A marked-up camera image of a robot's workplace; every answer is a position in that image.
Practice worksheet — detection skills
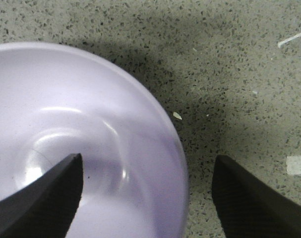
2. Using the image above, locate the purple plastic bowl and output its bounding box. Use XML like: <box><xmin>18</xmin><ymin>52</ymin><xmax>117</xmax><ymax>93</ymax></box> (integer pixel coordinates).
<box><xmin>0</xmin><ymin>42</ymin><xmax>188</xmax><ymax>238</ymax></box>

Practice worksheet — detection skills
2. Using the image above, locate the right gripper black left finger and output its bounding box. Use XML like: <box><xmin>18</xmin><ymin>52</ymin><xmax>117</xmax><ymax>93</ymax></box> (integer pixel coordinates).
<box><xmin>0</xmin><ymin>154</ymin><xmax>83</xmax><ymax>238</ymax></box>

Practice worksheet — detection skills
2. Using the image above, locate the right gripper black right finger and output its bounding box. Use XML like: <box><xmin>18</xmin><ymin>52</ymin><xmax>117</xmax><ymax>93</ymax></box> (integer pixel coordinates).
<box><xmin>212</xmin><ymin>155</ymin><xmax>301</xmax><ymax>238</ymax></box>

